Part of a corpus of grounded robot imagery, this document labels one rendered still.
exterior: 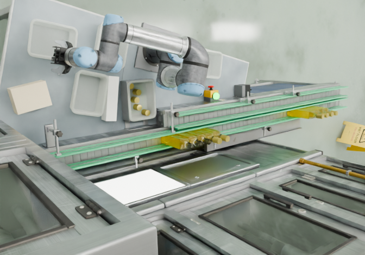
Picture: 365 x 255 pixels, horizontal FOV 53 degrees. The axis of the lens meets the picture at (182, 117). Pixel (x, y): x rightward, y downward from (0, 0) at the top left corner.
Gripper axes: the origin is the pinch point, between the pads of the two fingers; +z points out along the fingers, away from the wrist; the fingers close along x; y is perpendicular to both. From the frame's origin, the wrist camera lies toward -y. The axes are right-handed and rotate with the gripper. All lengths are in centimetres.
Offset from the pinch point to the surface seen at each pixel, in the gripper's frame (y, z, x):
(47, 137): -0.9, 10.1, 37.6
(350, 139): -405, 80, 37
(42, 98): 2.3, 13.6, 19.5
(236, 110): -121, 8, 14
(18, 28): 14.4, 21.1, -11.1
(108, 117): -33.6, 15.2, 26.3
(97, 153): -26, 8, 44
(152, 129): -58, 9, 31
